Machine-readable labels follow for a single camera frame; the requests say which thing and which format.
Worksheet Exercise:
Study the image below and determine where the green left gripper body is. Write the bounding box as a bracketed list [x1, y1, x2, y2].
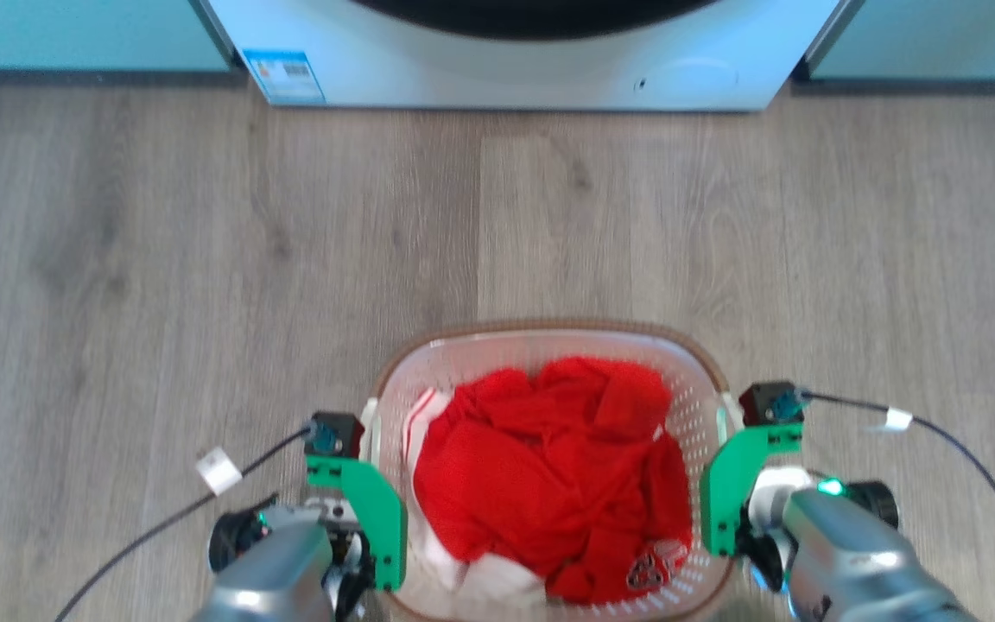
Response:
[303, 455, 409, 593]

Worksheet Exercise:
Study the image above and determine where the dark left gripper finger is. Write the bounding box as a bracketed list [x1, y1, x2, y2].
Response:
[327, 533, 377, 619]

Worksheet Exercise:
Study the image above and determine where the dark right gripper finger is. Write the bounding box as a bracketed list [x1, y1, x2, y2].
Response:
[734, 513, 786, 593]

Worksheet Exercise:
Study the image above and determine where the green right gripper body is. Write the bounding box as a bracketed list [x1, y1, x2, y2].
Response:
[700, 422, 804, 556]

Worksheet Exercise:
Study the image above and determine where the white perforated laundry basket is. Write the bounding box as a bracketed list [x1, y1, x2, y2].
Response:
[361, 319, 745, 622]

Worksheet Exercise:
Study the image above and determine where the white garment with red stripes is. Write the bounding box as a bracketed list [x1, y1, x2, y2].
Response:
[402, 388, 550, 610]

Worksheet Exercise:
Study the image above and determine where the blue energy label sticker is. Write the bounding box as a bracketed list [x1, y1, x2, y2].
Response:
[242, 49, 326, 105]

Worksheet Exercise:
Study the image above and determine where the white washing machine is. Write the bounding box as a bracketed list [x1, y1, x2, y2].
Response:
[200, 0, 846, 113]

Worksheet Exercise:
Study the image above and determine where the light blue cabinet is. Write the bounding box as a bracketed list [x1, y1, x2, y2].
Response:
[0, 0, 232, 72]
[807, 0, 995, 82]

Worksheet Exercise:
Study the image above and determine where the dark round washer door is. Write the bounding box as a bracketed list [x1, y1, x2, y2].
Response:
[351, 0, 723, 41]

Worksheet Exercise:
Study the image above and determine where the large white cable tag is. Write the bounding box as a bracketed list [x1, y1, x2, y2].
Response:
[196, 447, 244, 497]

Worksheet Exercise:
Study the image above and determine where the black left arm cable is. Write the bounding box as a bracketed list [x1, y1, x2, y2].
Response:
[55, 427, 314, 622]

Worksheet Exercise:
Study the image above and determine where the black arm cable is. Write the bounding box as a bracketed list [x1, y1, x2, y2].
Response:
[55, 427, 314, 622]
[800, 390, 995, 607]

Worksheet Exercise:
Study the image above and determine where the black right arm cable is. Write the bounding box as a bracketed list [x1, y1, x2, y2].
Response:
[800, 390, 995, 607]

